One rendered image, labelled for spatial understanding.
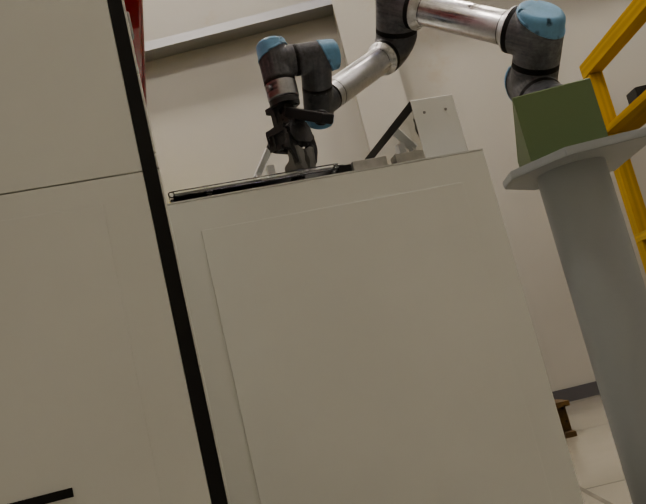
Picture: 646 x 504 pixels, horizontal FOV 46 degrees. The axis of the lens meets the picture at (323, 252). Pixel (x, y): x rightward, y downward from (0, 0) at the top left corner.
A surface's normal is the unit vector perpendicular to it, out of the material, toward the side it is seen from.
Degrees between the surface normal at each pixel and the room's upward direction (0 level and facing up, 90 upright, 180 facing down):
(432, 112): 90
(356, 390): 90
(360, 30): 90
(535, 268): 90
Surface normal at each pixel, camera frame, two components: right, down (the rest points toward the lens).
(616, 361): -0.58, 0.00
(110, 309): 0.20, -0.22
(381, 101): -0.06, -0.15
